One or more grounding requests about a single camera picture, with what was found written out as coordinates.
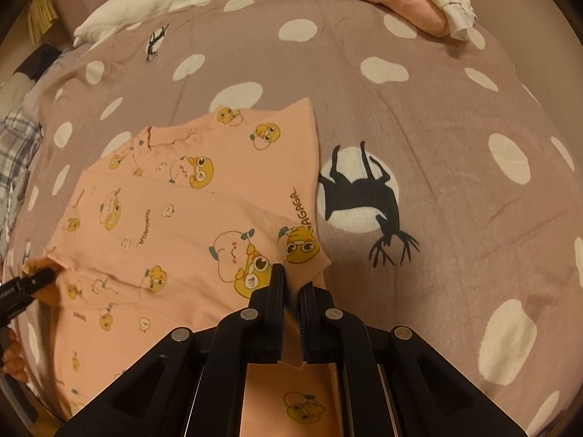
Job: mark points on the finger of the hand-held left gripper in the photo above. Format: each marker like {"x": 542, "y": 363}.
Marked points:
{"x": 38, "y": 280}

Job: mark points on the mauve white-spotted blanket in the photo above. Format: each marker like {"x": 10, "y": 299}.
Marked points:
{"x": 410, "y": 100}

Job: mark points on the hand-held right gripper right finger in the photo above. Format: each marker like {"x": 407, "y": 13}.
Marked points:
{"x": 314, "y": 309}

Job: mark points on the grey pillow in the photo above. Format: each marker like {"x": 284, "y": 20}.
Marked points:
{"x": 18, "y": 95}

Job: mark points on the folded white garment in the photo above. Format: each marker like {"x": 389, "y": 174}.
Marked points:
{"x": 451, "y": 4}

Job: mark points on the yellow straw tassel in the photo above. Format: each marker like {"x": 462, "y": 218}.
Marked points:
{"x": 41, "y": 18}

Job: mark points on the person's left hand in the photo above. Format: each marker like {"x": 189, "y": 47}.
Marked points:
{"x": 11, "y": 355}

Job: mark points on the pink printed baby shirt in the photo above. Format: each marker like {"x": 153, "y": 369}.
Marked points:
{"x": 159, "y": 218}

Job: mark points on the plaid grey cloth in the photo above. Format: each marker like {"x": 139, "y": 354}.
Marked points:
{"x": 18, "y": 145}

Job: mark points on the black cloth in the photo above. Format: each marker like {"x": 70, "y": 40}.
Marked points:
{"x": 36, "y": 61}

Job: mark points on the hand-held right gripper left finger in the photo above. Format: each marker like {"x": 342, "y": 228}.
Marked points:
{"x": 273, "y": 300}

